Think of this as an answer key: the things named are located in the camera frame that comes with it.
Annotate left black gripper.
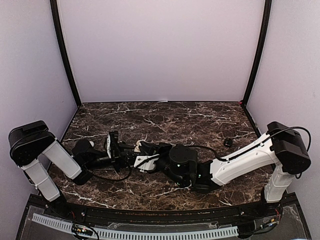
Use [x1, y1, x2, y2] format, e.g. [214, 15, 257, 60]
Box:
[85, 142, 138, 173]

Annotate small white charging case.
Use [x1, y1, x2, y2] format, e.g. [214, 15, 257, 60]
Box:
[134, 140, 145, 154]

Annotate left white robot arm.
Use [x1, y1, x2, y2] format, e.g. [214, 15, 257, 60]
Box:
[8, 120, 134, 218]

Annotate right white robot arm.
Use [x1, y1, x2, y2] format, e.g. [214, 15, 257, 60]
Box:
[134, 121, 311, 217]

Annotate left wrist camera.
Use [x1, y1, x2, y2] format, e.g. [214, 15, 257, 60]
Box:
[104, 131, 119, 159]

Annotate white slotted cable duct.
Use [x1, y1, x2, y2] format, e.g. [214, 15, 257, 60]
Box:
[31, 213, 239, 240]

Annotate black front rail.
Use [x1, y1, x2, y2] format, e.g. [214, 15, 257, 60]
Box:
[42, 199, 283, 227]

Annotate right black frame post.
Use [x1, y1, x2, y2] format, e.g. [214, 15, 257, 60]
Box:
[241, 0, 272, 108]

